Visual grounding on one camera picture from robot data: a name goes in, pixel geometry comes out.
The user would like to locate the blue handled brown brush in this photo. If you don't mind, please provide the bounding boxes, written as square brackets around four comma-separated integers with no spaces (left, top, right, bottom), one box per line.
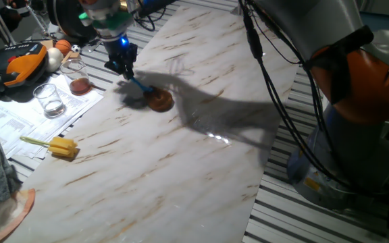
[130,76,175,113]

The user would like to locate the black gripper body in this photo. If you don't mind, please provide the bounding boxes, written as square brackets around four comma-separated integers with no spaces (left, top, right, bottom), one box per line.
[103,33,138,67]

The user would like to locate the yellow sponge brush green handle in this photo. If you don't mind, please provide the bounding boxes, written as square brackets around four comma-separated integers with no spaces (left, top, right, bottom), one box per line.
[20,136,79,159]

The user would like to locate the small orange basketball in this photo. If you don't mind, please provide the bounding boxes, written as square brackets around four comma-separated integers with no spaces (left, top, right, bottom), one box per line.
[55,39,72,57]

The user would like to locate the white ball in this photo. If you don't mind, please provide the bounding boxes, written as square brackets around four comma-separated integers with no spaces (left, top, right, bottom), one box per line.
[44,47,64,74]

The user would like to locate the operator left hand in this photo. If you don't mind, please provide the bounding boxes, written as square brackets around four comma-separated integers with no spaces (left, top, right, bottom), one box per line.
[0,0,30,21]

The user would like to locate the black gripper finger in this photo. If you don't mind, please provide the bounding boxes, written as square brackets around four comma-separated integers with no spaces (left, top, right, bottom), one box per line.
[126,53,138,81]
[103,59,130,78]

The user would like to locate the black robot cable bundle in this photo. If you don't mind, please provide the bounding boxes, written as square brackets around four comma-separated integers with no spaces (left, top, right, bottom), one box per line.
[135,0,351,190]

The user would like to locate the marble pattern sheet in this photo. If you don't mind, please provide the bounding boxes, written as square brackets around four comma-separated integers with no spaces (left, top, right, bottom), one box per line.
[3,5,309,243]

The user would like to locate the empty clear glass cup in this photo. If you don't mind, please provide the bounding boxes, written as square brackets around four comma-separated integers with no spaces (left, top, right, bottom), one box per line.
[32,83,66,119]

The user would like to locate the black round spool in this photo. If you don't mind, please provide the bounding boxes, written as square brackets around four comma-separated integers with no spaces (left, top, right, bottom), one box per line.
[47,0,97,38]

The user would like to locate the orange black teach pendant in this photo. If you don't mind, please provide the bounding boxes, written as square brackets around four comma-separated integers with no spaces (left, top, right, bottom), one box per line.
[0,42,49,94]

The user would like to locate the blue box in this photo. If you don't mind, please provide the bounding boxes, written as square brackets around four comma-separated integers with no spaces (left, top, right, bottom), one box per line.
[359,11,389,34]

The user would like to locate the glass beaker brown liquid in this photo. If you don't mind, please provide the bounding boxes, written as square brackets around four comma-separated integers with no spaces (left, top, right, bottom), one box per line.
[59,58,93,97]

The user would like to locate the printed paper sheets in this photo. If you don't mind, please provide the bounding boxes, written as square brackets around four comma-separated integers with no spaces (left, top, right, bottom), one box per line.
[0,74,104,159]

